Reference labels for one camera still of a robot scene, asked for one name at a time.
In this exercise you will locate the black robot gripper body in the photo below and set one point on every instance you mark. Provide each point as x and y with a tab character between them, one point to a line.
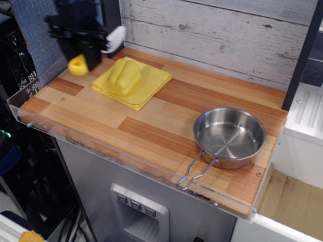
76	20

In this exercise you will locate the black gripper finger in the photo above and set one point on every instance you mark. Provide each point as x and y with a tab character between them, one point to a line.
70	48
92	53

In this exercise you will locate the yellow handled white toy knife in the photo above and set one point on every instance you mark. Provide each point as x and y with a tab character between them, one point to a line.
78	67

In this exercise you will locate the yellow toy bell pepper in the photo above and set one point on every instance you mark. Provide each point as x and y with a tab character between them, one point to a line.
124	76

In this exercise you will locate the yellow folded towel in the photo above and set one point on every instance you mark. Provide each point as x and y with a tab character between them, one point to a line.
152	80

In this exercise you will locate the blue fabric partition panel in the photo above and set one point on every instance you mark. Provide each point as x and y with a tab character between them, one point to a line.
47	56

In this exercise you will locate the black plastic crate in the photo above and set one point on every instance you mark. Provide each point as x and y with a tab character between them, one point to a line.
17	67

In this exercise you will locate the clear acrylic table guard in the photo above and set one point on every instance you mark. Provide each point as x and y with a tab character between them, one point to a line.
157	140

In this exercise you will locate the stainless steel pan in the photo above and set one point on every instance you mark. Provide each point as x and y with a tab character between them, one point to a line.
228	138

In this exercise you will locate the grey ice dispenser panel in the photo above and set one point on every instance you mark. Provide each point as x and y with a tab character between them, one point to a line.
140	218

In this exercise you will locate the silver toy fridge cabinet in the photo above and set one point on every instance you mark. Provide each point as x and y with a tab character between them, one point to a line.
92	177

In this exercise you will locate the white toy sink unit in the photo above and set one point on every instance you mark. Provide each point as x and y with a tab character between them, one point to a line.
290	207

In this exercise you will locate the black right vertical post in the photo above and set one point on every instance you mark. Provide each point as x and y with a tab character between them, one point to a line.
304	55

